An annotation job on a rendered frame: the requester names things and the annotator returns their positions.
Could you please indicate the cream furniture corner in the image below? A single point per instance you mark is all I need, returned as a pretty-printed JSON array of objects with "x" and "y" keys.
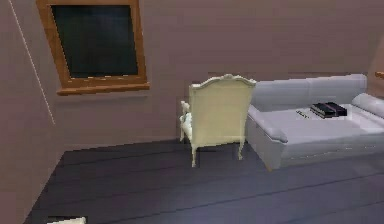
[{"x": 66, "y": 220}]

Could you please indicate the cream armchair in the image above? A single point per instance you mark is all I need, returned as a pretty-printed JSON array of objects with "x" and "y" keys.
[{"x": 218, "y": 110}]

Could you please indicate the white remote control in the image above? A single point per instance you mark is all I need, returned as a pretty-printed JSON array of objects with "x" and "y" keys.
[{"x": 303, "y": 114}]

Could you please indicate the pale grey sofa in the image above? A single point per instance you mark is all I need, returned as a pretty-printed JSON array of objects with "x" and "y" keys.
[{"x": 320, "y": 133}]

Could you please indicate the wooden framed dark window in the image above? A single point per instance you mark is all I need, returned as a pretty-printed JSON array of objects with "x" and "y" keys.
[{"x": 96, "y": 43}]

